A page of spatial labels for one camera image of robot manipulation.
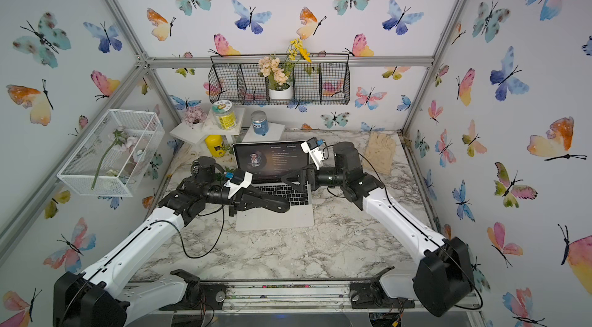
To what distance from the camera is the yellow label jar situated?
0.87 metres

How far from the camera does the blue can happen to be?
0.96 metres

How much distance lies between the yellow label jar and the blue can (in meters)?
0.09
